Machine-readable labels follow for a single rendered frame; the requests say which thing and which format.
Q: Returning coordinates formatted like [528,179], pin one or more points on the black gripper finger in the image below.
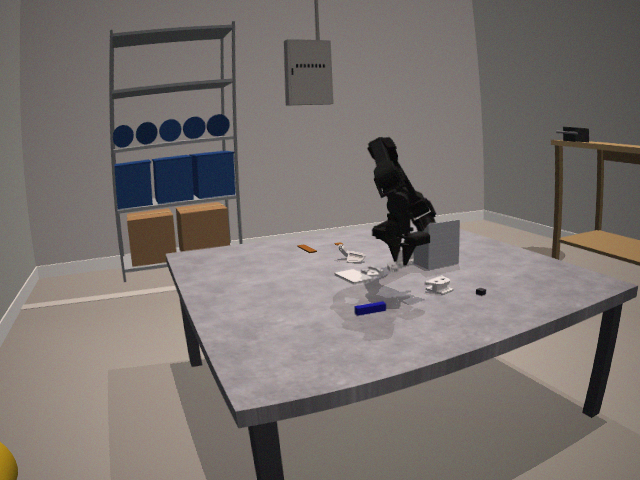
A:
[394,246]
[407,251]

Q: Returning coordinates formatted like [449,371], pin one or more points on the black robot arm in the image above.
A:
[401,195]

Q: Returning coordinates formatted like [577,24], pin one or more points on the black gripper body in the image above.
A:
[415,238]

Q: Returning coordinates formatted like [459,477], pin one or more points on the brown flat rectangular plate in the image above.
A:
[307,248]

